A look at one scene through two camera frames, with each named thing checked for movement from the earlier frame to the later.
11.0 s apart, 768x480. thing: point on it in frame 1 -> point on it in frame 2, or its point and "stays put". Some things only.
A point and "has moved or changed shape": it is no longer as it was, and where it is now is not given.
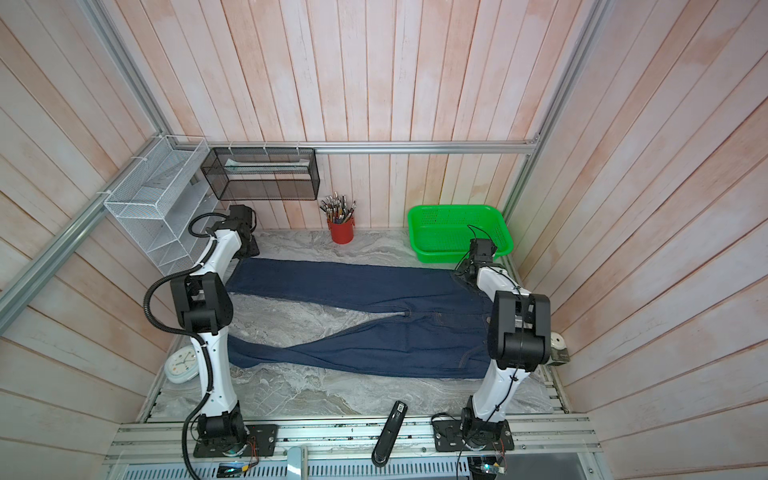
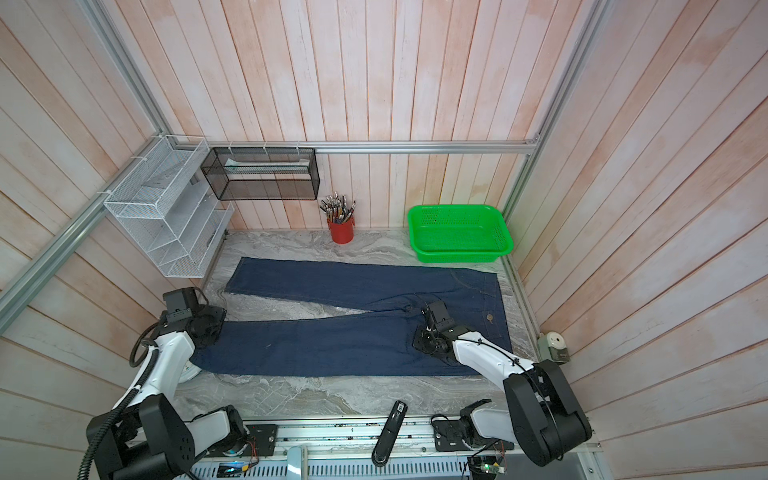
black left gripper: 253,249 -> 219,313
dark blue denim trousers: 440,331 has moved or changed shape
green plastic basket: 443,233 stays put
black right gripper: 462,268 -> 418,338
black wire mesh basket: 262,173 stays put
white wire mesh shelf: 160,196 stays put
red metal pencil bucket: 342,233 stays put
